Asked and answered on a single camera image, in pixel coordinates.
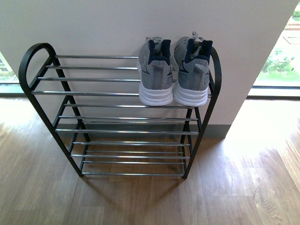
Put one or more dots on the black metal shoe rack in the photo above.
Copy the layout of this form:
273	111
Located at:
91	106

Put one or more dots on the grey knit sneaker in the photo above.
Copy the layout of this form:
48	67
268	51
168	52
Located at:
192	55
154	66

